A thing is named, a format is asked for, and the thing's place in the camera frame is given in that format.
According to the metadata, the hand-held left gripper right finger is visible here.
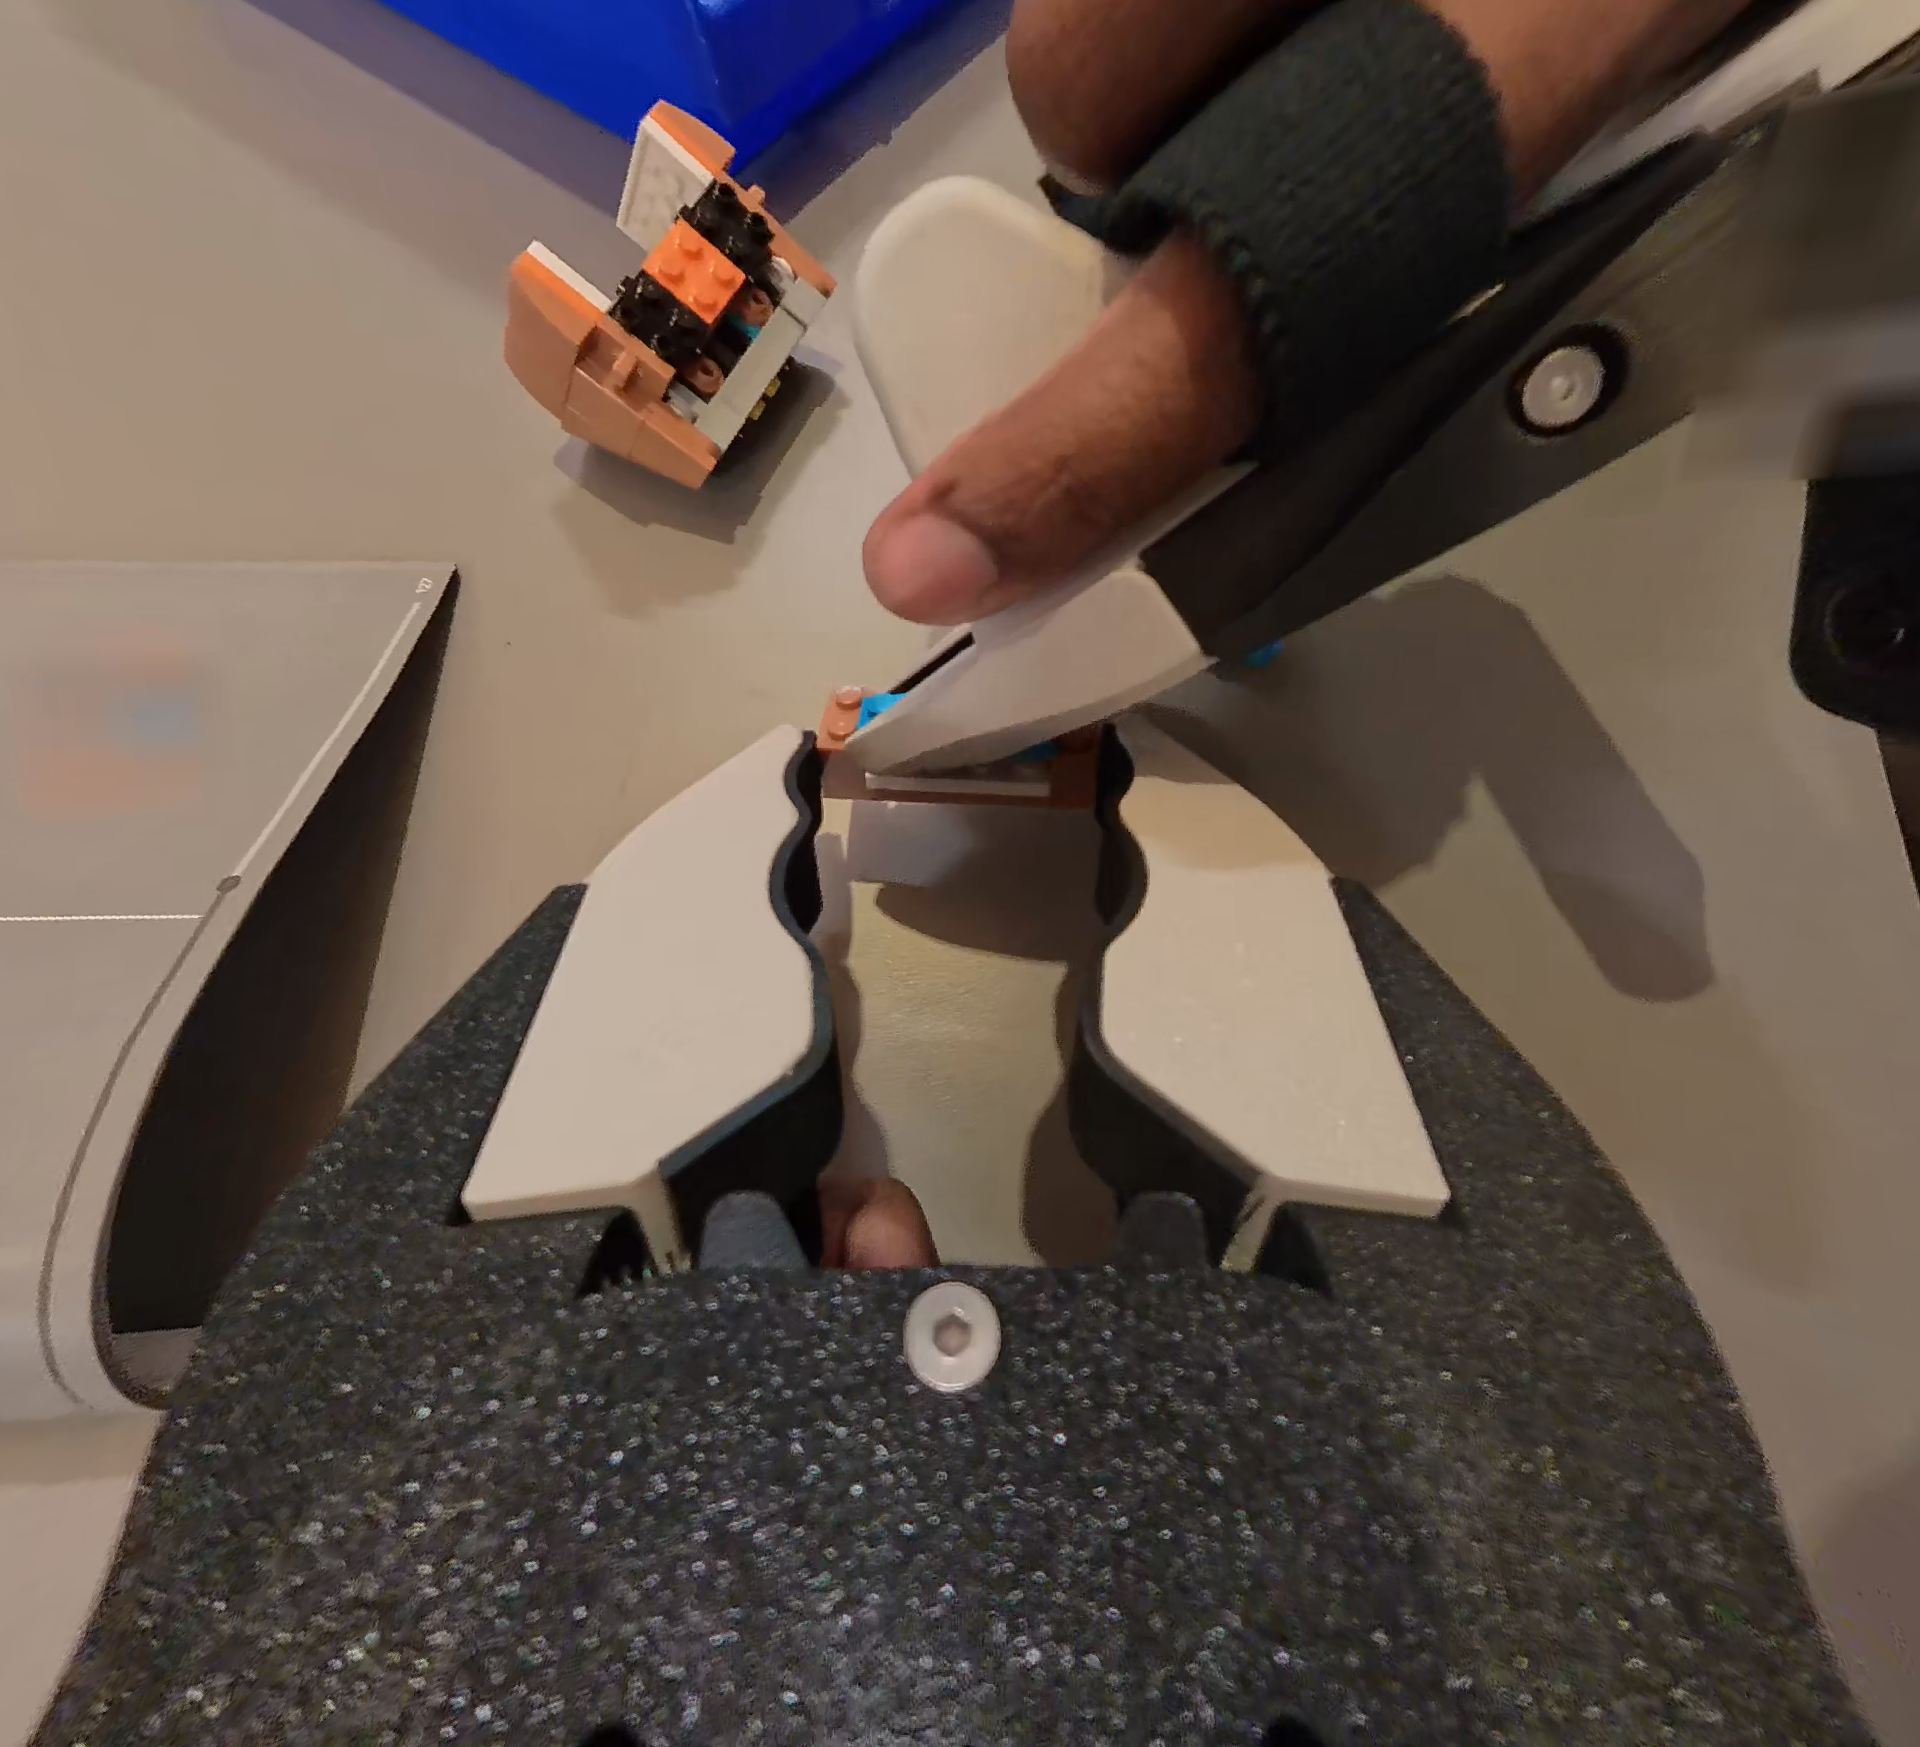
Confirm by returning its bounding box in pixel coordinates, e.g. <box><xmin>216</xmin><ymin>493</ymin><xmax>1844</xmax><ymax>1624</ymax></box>
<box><xmin>1071</xmin><ymin>720</ymin><xmax>1452</xmax><ymax>1215</ymax></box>

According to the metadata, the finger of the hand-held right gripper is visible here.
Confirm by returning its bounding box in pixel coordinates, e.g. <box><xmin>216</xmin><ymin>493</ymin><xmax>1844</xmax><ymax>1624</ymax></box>
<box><xmin>851</xmin><ymin>458</ymin><xmax>1257</xmax><ymax>779</ymax></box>

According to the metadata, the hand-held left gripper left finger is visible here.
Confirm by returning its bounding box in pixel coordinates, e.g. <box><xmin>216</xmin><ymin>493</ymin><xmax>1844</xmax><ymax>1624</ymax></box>
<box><xmin>458</xmin><ymin>729</ymin><xmax>837</xmax><ymax>1231</ymax></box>

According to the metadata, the long orange studded plate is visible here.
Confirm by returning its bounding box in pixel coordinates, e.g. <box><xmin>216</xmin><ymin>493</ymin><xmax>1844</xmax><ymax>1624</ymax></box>
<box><xmin>817</xmin><ymin>686</ymin><xmax>1106</xmax><ymax>811</ymax></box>

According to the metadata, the long blue brick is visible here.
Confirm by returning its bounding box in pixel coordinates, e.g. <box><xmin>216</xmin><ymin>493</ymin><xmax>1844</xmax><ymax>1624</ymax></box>
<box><xmin>873</xmin><ymin>639</ymin><xmax>1286</xmax><ymax>773</ymax></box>

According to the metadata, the grey instruction booklet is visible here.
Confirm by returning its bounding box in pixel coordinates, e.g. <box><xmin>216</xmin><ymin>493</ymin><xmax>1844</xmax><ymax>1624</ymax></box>
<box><xmin>0</xmin><ymin>557</ymin><xmax>462</xmax><ymax>1422</ymax></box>

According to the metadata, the brown toy brick model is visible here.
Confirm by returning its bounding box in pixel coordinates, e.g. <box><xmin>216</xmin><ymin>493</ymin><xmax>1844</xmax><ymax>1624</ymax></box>
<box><xmin>504</xmin><ymin>96</ymin><xmax>837</xmax><ymax>493</ymax></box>

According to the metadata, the grey desk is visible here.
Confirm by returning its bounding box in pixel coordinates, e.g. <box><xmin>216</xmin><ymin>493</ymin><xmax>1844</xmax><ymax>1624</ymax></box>
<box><xmin>0</xmin><ymin>0</ymin><xmax>1920</xmax><ymax>1747</ymax></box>

